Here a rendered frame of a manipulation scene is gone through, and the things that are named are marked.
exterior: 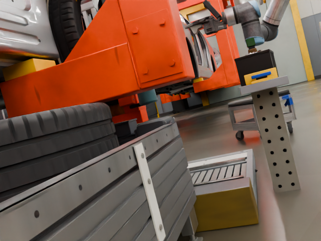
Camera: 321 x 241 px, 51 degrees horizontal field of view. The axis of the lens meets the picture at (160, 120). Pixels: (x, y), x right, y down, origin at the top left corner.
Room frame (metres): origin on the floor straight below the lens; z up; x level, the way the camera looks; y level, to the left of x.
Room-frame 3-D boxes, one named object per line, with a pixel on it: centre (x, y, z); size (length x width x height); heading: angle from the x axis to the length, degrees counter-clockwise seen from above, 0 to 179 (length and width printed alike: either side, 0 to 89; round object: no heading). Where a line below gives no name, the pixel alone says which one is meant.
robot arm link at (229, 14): (1.74, -0.47, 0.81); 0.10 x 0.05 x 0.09; 164
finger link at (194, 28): (1.77, -0.29, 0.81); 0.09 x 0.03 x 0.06; 74
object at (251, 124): (2.76, -0.82, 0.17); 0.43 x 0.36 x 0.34; 16
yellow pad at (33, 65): (1.29, 0.43, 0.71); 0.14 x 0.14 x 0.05; 74
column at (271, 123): (1.38, -0.44, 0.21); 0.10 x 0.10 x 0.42; 74
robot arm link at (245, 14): (1.71, -0.56, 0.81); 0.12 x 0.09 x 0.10; 74
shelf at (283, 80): (1.41, -0.45, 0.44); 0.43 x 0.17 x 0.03; 164
